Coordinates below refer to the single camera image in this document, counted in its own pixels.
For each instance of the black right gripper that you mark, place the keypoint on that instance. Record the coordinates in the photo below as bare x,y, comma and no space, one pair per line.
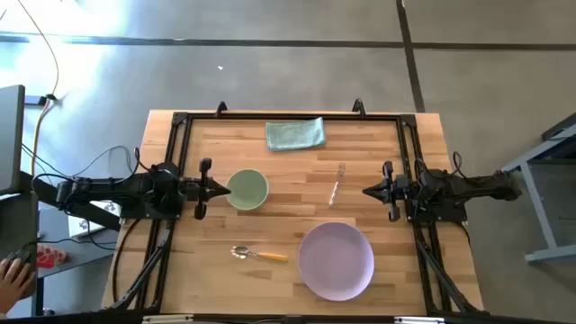
393,189

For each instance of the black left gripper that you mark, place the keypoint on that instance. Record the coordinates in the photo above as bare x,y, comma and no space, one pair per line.
204,189

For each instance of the green bowl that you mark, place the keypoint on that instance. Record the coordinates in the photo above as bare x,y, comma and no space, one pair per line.
247,189

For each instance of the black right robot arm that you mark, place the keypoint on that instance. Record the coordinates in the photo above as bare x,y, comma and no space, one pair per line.
459,189

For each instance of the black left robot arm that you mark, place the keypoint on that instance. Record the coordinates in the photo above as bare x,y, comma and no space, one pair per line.
135,189

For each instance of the lilac round plate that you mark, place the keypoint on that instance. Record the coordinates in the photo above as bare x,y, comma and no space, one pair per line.
336,261

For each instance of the teal folded cloth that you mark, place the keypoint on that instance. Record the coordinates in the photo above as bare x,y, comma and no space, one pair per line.
294,134

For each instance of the white printed paper box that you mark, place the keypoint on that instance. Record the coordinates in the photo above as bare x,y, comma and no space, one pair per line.
96,218

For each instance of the dark side desk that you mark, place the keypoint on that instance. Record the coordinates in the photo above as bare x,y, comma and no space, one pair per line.
67,249

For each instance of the grey metal cart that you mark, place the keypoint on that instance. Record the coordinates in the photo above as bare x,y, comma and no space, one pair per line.
540,198

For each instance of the red patterned object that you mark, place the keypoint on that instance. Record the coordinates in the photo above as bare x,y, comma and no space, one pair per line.
50,256

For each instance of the black computer mouse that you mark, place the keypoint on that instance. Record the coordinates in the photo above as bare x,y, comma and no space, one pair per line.
18,256

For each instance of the grey computer monitor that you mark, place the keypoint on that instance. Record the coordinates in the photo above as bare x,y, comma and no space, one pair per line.
10,139

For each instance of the person's hand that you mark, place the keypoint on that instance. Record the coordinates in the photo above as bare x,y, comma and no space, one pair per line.
15,281

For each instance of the black frame clamp hook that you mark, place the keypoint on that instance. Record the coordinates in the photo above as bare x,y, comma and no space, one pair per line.
221,107
358,106

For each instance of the black aluminium table frame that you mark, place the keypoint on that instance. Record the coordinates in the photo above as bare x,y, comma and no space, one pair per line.
292,117

